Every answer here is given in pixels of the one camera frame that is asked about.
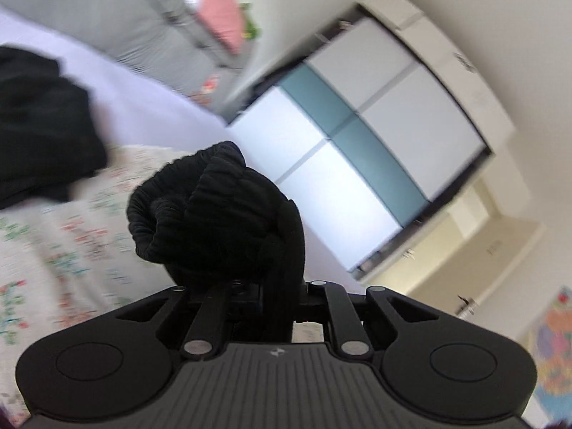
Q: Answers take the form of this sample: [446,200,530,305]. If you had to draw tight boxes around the green item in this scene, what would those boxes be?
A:
[240,2,263,42]

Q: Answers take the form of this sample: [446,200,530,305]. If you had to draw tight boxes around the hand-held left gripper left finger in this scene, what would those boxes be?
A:
[114,279,264,360]

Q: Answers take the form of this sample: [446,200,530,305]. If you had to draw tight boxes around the grey sofa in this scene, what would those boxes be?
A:
[0,0,251,114]

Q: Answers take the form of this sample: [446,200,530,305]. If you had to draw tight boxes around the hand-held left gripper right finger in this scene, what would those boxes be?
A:
[292,279,441,360]

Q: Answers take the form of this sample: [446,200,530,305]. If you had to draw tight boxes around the white room door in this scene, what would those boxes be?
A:
[429,223,548,345]

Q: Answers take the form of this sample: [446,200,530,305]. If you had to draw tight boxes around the cream hallway door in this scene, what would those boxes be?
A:
[380,188,470,287]

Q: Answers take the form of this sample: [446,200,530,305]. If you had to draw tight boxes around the colourful wall poster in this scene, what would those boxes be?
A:
[528,285,572,417]

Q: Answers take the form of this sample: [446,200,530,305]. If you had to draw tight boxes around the white and teal wardrobe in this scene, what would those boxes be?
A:
[226,0,514,284]

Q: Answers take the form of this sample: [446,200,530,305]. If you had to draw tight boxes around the black elastic waist pants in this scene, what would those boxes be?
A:
[0,45,307,345]

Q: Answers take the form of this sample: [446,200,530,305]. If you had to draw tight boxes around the bed with lavender sheet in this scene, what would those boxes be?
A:
[0,9,371,296]

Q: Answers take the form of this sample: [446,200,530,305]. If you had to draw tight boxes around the cream floral blanket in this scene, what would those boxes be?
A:
[0,144,327,425]

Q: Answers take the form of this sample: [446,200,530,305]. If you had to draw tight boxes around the pink cushion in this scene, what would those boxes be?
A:
[190,0,247,54]

